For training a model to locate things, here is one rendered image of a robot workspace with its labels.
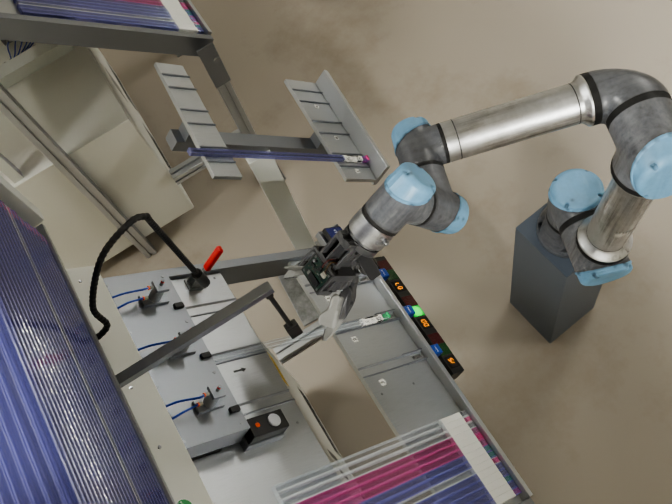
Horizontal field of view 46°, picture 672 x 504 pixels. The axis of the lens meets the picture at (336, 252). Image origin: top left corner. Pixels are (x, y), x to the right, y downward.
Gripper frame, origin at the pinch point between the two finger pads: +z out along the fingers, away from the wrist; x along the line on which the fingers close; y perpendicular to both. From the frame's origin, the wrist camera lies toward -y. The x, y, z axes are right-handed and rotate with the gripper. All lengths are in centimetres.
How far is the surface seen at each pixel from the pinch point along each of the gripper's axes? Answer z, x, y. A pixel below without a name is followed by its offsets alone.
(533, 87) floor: -30, -69, -147
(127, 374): 2.7, 7.7, 42.0
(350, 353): 7.9, 6.1, -16.2
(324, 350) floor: 61, -28, -82
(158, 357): -1.4, 8.0, 39.2
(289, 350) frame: 49, -22, -52
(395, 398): 7.1, 18.3, -20.0
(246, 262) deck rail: 9.2, -19.6, -3.8
